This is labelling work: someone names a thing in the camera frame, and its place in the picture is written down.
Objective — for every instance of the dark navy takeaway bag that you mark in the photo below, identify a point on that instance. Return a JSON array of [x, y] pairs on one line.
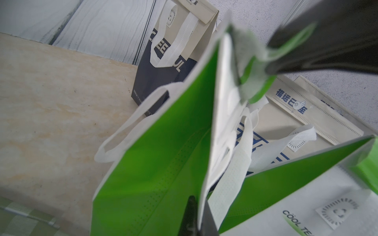
[[179, 38]]

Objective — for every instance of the green checkered cloth mat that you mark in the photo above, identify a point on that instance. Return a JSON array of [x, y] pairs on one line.
[[20, 220]]

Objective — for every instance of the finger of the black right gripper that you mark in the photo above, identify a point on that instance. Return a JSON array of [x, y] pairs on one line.
[[341, 35]]

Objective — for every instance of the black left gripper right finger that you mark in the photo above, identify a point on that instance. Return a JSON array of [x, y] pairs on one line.
[[208, 226]]

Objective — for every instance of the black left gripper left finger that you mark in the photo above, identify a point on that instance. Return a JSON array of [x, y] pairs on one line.
[[189, 222]]

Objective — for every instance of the green white takeout bag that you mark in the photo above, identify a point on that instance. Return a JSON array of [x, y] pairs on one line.
[[330, 193], [190, 138]]

